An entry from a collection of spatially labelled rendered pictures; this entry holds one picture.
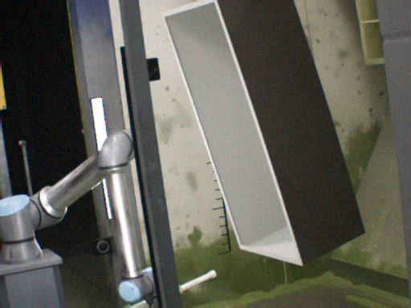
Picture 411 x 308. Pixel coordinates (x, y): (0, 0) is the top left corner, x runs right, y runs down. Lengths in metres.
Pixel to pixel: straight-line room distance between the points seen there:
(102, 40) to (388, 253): 1.88
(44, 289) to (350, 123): 2.22
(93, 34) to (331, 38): 1.41
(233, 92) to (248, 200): 0.53
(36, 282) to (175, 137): 1.34
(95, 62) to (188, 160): 0.73
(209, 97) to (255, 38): 0.64
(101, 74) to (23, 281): 1.33
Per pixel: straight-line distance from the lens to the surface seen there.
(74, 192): 3.64
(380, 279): 4.61
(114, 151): 3.32
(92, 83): 4.45
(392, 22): 1.90
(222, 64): 4.14
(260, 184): 4.23
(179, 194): 4.61
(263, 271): 4.86
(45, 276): 3.64
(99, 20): 4.49
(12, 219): 3.65
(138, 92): 2.49
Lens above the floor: 1.33
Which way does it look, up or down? 6 degrees down
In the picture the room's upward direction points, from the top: 8 degrees counter-clockwise
